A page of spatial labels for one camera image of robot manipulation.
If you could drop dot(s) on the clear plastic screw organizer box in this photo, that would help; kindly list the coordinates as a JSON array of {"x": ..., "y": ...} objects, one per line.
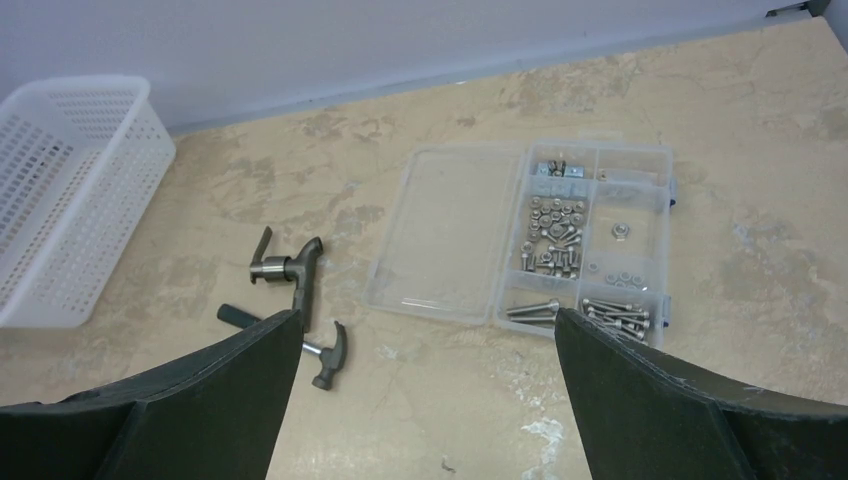
[{"x": 504, "y": 234}]

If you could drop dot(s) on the small black claw hammer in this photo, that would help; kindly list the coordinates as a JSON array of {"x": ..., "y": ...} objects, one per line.
[{"x": 332, "y": 358}]

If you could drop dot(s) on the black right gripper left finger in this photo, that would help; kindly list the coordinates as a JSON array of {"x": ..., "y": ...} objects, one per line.
[{"x": 212, "y": 414}]

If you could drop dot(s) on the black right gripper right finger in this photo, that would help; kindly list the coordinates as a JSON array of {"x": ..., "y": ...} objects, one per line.
[{"x": 645, "y": 414}]

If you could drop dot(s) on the white plastic perforated basket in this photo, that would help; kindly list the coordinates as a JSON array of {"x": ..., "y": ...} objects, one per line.
[{"x": 81, "y": 158}]

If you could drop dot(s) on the grey metal clamp lever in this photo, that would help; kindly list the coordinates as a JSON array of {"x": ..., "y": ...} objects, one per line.
[{"x": 301, "y": 269}]

